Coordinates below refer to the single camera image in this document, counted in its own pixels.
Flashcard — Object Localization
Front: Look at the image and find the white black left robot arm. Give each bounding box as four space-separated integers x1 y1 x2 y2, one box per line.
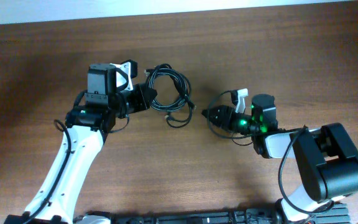
5 60 157 223

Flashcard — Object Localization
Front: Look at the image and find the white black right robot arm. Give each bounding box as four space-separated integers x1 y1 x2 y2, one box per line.
201 91 358 223

